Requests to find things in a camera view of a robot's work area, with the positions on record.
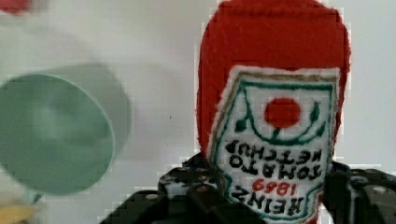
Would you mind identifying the red plush ketchup bottle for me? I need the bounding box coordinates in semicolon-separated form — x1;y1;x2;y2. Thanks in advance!
197;0;350;224

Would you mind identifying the yellow plush toy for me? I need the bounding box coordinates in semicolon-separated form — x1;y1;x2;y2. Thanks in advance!
0;205;39;224

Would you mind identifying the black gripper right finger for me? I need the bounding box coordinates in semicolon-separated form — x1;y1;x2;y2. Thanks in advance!
323;161;396;224

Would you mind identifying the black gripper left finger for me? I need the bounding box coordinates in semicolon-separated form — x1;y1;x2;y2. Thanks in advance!
158;153;231;218

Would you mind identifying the green plastic cup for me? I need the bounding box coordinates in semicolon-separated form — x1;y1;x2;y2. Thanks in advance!
1;63;131;204

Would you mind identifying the red plush strawberry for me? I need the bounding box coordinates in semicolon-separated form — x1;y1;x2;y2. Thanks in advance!
0;0;31;14

